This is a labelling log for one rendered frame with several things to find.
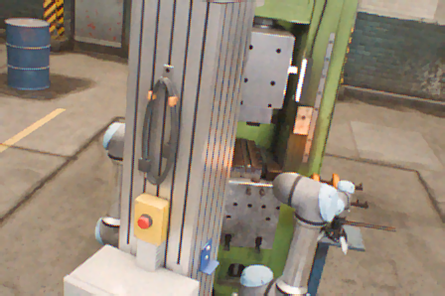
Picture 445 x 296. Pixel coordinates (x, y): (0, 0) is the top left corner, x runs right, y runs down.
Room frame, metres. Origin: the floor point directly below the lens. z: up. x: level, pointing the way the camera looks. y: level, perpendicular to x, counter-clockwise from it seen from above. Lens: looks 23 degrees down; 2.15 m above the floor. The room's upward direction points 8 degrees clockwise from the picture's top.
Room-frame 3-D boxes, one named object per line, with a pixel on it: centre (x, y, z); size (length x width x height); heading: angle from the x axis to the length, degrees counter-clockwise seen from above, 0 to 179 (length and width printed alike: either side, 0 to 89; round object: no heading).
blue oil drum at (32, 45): (6.34, 2.91, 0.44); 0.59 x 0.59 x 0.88
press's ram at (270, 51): (2.71, -0.15, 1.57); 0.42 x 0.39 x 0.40; 6
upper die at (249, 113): (2.70, -0.11, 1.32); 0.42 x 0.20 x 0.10; 6
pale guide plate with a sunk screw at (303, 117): (2.65, -0.43, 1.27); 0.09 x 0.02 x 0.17; 96
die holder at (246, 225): (2.72, -0.17, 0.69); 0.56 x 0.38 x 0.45; 6
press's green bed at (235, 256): (2.72, -0.17, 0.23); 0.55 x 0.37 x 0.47; 6
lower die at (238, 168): (2.70, -0.11, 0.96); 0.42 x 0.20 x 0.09; 6
